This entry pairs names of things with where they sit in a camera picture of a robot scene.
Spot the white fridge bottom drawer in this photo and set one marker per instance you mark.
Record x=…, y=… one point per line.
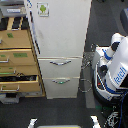
x=61, y=88

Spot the wooden drawer cabinet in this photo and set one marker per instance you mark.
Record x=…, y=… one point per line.
x=19, y=68

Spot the white blue robot body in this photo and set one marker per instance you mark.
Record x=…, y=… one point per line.
x=110, y=66

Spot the green android sticker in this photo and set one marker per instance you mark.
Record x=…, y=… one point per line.
x=43, y=9

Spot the grey box on shelf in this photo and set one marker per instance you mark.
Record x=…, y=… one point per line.
x=13, y=11

